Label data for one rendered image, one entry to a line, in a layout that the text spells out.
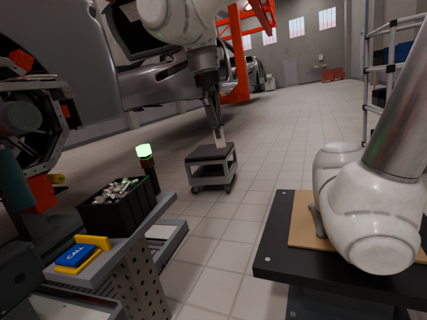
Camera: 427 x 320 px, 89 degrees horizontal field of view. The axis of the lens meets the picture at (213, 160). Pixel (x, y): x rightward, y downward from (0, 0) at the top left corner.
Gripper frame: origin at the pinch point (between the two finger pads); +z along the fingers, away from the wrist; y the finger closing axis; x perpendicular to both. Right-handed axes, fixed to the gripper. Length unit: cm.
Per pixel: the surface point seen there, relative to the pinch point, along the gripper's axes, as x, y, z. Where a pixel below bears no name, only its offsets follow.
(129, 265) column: 29.5, -25.3, 29.1
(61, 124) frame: 94, 29, -12
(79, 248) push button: 35, -32, 16
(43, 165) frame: 96, 11, 4
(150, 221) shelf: 25.0, -15.0, 21.0
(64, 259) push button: 36, -36, 16
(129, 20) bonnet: 201, 326, -141
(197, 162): 45, 84, 41
